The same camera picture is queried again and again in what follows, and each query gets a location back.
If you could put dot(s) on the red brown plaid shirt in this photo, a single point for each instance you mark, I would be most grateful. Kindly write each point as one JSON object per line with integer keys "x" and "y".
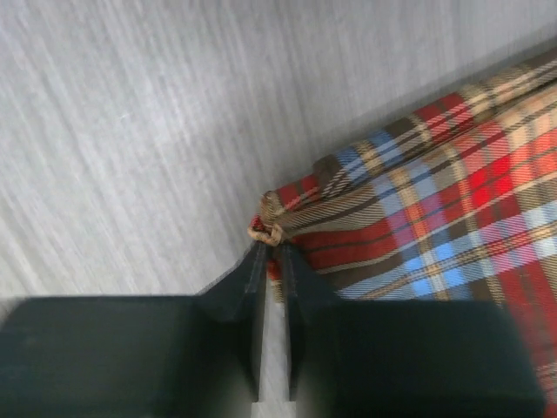
{"x": 456, "y": 200}

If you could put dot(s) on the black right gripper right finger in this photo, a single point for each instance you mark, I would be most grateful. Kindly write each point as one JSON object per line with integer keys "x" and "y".
{"x": 402, "y": 358}

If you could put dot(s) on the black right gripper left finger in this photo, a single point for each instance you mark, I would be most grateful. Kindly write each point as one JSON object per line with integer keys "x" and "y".
{"x": 138, "y": 356}

